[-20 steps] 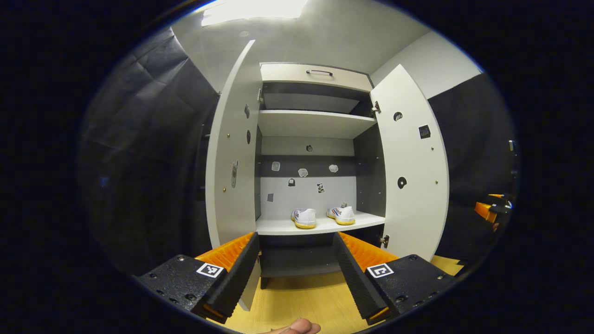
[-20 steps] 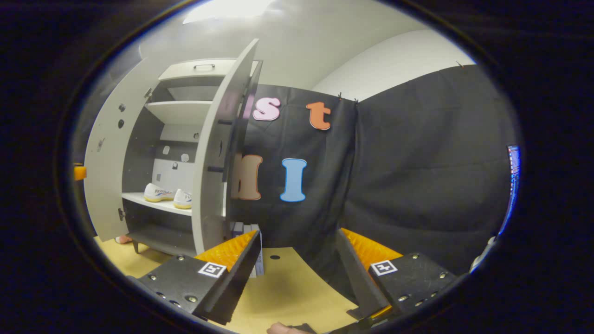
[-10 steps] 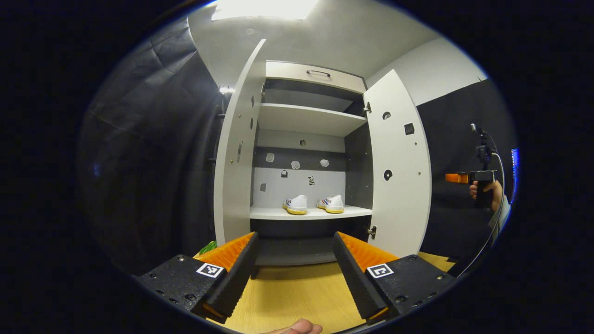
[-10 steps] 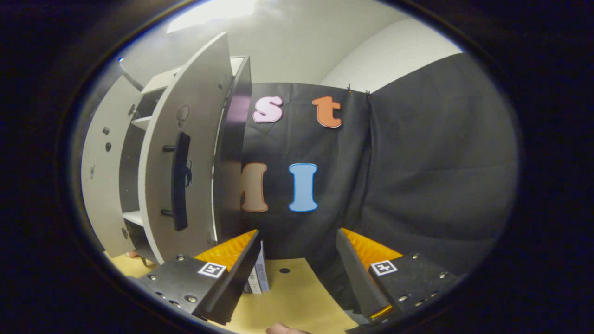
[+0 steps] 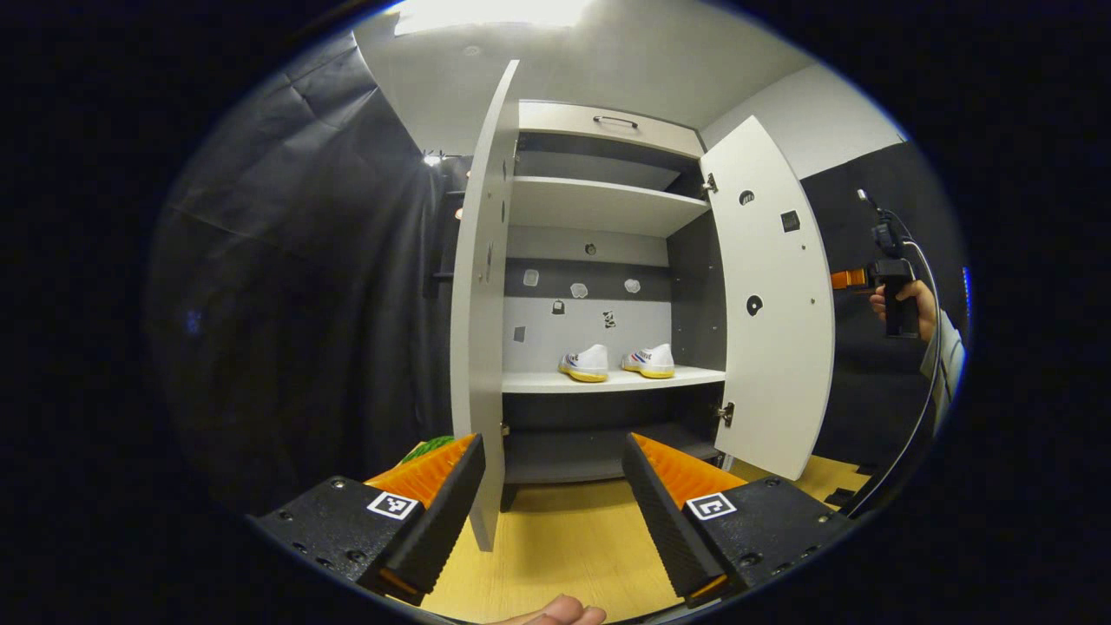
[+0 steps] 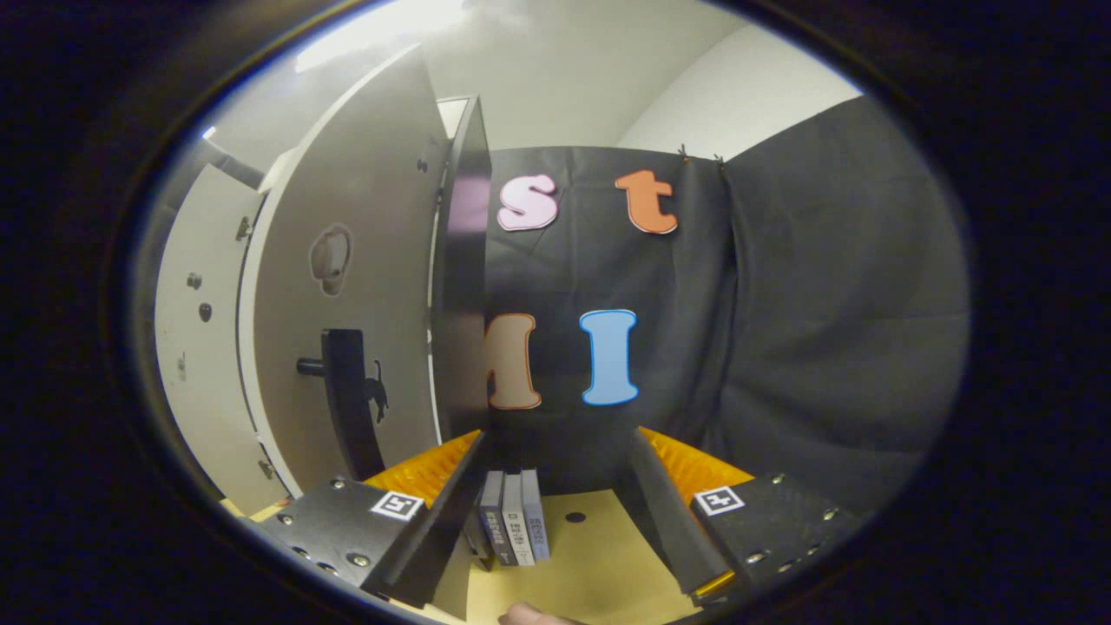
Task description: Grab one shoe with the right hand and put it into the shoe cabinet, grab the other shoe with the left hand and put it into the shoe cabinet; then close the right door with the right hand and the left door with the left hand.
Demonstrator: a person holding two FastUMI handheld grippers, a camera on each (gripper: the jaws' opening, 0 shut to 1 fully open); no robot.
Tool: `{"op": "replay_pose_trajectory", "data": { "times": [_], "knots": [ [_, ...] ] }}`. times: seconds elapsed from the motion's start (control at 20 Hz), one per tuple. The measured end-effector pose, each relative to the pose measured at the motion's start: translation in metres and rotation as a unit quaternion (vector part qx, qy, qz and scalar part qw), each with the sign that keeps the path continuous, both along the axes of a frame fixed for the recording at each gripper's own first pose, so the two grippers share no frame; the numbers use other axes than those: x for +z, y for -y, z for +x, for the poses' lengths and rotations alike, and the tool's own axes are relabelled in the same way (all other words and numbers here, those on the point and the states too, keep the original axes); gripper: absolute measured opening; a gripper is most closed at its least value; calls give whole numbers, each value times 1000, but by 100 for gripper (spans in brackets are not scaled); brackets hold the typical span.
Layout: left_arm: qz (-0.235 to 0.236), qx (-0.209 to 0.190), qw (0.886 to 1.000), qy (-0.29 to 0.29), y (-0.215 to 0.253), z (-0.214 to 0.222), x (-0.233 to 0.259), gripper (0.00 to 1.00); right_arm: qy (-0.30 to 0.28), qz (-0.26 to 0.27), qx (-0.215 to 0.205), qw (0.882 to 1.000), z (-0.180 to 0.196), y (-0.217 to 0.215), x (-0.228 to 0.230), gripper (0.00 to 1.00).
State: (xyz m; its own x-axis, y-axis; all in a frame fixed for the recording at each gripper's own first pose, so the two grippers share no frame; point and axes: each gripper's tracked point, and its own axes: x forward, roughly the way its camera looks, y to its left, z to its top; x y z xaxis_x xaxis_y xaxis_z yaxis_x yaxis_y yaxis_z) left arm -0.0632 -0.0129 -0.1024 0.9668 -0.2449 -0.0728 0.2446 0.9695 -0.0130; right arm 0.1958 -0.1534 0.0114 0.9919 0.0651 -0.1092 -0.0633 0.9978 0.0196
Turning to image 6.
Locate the black backdrop cloth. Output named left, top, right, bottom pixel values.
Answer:
left=130, top=94, right=971, bottom=513

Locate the white cabinet door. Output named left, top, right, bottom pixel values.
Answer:
left=154, top=163, right=292, bottom=517
left=236, top=45, right=452, bottom=500

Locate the light grey small box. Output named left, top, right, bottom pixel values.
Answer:
left=502, top=473, right=536, bottom=567

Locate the ceiling light panel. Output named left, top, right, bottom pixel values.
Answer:
left=295, top=0, right=470, bottom=75

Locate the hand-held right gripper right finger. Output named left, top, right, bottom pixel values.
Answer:
left=629, top=427, right=860, bottom=607

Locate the white shoe cabinet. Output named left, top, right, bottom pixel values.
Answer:
left=260, top=94, right=493, bottom=444

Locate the dark grey small box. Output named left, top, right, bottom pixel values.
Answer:
left=479, top=471, right=519, bottom=567

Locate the blue grey small box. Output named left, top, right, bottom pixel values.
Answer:
left=521, top=469, right=552, bottom=561

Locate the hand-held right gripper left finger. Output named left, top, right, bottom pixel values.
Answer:
left=260, top=430, right=487, bottom=609

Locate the black door handle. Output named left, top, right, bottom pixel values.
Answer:
left=297, top=328, right=387, bottom=483

